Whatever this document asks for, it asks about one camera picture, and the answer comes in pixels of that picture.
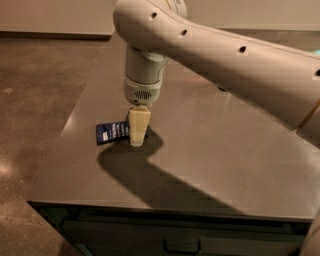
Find blue rxbar wrapper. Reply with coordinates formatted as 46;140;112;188
95;120;150;146

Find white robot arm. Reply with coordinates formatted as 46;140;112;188
113;0;320;146

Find black drawer handle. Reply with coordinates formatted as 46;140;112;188
162;239;202;256

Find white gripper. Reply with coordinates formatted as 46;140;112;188
124;45;169;147

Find dark cabinet drawer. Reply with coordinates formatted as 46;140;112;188
31;202;311;256

